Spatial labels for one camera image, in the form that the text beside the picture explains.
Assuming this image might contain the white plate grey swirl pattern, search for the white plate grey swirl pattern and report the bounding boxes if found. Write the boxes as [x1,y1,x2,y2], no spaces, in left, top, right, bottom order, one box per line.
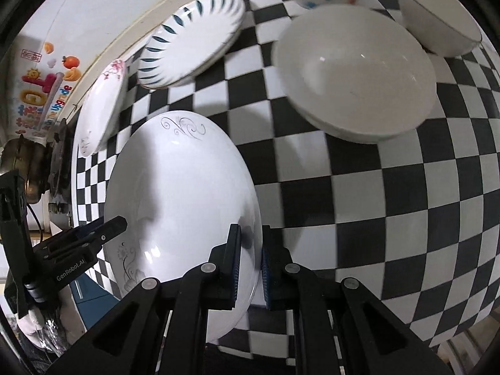
[103,110,263,342]

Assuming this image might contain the white plate pink flowers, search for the white plate pink flowers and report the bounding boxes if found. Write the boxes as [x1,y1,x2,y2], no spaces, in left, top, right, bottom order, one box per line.
[75,58,128,158]

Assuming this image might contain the large plain white bowl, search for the large plain white bowl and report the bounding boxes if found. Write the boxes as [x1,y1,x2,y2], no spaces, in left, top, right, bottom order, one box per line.
[272,4,437,144]

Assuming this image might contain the white plate blue leaf rim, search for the white plate blue leaf rim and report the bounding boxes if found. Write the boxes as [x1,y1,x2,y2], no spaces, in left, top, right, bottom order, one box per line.
[137,0,246,90]

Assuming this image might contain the white bowl dark rim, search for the white bowl dark rim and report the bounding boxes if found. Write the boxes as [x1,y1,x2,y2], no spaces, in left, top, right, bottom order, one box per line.
[398,0,482,58]

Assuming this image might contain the black gas stove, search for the black gas stove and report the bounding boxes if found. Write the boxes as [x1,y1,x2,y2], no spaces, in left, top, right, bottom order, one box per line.
[47,118,75,203]

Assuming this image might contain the blue cabinet door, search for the blue cabinet door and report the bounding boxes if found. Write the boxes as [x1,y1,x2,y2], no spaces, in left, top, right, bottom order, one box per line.
[70,273,119,329]

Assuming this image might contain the black white checkered mat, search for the black white checkered mat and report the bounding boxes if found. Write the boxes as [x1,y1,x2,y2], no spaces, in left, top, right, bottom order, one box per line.
[72,0,499,345]

